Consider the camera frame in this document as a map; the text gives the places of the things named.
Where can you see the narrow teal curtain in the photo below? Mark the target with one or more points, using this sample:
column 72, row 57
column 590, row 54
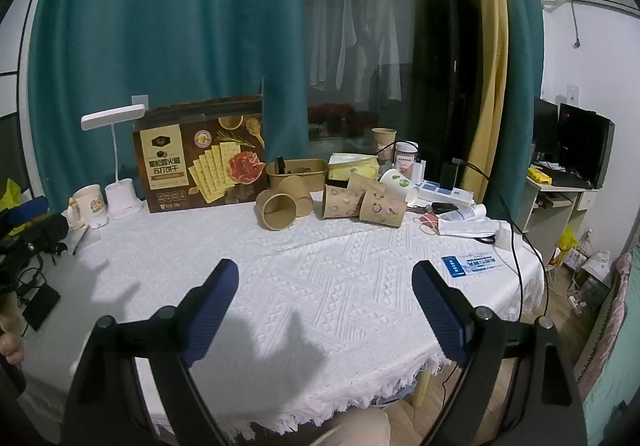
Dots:
column 520, row 51

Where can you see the red rubber bands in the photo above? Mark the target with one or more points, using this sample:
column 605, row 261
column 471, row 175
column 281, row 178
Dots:
column 428, row 222

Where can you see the yellow curtain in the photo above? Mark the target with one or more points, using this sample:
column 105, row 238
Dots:
column 487, row 51

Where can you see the white green paper cup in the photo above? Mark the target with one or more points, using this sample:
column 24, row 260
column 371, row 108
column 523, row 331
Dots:
column 399, row 185

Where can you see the printed brown paper cup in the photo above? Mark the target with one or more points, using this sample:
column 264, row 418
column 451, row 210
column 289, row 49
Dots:
column 382, row 208
column 342, row 202
column 364, row 183

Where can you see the person's leg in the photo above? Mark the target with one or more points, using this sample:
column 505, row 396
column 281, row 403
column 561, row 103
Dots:
column 355, row 428

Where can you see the red flowers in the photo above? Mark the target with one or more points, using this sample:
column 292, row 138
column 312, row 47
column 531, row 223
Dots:
column 332, row 115

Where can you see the black utensil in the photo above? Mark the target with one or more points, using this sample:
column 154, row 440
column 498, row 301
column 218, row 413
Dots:
column 281, row 165

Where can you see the hanging white clothes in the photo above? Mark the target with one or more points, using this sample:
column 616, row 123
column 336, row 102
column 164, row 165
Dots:
column 350, row 31

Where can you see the yellow tissue pack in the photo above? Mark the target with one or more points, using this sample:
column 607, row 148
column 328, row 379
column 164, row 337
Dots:
column 352, row 167

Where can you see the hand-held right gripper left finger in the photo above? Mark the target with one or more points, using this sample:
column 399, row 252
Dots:
column 210, row 313

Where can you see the white wall socket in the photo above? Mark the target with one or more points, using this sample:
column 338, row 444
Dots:
column 571, row 91

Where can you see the wooden table leg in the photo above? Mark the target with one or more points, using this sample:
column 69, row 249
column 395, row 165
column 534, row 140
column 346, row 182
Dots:
column 422, row 386

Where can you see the clear plastic bottle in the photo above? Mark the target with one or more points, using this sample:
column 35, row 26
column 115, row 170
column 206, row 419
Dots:
column 462, row 212

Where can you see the white floor power strip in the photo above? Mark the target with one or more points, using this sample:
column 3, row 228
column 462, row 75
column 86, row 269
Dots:
column 576, row 299

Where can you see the brown cracker box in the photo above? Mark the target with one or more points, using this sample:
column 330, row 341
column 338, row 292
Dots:
column 200, row 161

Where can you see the white fringed tablecloth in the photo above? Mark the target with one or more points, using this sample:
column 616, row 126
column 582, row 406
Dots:
column 300, row 276

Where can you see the blue white card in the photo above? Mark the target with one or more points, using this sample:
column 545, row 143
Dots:
column 472, row 265

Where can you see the wide teal curtain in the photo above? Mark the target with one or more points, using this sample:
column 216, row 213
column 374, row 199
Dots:
column 160, row 26

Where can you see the plain brown paper cup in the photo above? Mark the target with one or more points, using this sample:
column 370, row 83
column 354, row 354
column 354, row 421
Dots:
column 275, row 211
column 300, row 196

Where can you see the black flat power bank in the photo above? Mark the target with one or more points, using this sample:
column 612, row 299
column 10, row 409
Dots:
column 42, row 307

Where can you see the small black monitor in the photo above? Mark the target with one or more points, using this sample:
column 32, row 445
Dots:
column 545, row 128

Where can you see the large black monitor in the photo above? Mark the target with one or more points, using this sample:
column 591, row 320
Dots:
column 585, row 143

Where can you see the white desk lamp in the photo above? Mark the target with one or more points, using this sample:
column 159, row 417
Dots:
column 119, row 196

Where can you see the white cartoon mug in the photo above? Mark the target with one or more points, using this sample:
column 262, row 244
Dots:
column 90, row 206

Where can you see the person's left hand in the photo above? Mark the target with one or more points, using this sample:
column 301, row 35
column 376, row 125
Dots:
column 10, row 341

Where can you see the brown white paper cup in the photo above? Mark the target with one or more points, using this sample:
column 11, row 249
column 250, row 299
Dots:
column 384, row 143

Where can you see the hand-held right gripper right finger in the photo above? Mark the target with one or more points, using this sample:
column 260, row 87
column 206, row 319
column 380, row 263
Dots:
column 440, row 318

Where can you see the black power adapter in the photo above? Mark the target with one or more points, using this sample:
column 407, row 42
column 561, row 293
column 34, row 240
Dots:
column 448, row 175

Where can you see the black pen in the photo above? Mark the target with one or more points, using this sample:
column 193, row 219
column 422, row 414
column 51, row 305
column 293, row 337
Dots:
column 80, row 242

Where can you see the dark blue folded umbrella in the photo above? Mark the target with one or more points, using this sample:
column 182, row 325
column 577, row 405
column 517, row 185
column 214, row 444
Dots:
column 27, row 211

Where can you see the yellow packet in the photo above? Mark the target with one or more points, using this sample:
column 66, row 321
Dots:
column 540, row 174

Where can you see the white paper bag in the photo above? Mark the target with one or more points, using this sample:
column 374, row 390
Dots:
column 470, row 227

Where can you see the white lidded jar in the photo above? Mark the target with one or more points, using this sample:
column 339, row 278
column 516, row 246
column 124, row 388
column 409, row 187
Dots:
column 406, row 161

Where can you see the white computer desk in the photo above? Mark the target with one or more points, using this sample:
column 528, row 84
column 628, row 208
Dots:
column 555, row 211

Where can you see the yellow floor bag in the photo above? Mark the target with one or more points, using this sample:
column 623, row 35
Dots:
column 567, row 240

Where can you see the yellow plastic bag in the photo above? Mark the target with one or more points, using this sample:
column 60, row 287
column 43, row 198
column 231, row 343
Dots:
column 10, row 198

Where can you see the pink green blanket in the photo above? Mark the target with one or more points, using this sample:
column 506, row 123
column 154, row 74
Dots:
column 617, row 326

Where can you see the rectangular brown paper container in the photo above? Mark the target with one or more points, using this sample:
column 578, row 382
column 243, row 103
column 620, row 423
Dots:
column 297, row 176

